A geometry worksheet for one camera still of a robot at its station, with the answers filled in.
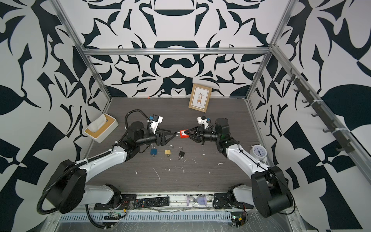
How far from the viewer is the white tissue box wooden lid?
95 centimetres

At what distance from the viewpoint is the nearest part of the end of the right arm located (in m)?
0.70

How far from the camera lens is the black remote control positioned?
0.73 m

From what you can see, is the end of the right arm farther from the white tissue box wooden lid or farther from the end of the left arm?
the white tissue box wooden lid

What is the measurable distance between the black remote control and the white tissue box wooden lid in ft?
1.50
